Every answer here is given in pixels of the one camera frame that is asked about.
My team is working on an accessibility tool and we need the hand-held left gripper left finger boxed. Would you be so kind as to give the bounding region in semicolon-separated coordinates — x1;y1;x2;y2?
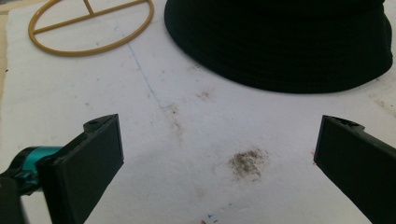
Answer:
0;113;125;224

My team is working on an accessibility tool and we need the gold metal hat stand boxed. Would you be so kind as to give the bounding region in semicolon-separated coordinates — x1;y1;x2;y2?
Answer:
27;0;155;58

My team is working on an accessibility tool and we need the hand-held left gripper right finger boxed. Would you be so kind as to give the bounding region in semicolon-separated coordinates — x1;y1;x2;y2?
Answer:
313;115;396;224

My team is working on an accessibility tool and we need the black bucket hat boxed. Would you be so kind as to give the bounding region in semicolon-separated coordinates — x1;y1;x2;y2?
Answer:
163;0;394;94

